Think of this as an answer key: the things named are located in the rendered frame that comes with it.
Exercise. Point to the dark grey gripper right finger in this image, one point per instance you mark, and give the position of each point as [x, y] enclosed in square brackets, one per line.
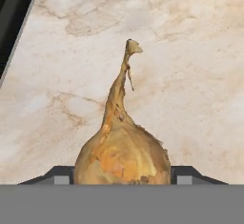
[186, 174]

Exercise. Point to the yellow-brown onion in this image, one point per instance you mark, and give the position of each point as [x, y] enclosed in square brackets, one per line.
[122, 158]

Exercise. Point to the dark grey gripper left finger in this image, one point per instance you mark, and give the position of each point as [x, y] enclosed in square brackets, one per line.
[58, 174]

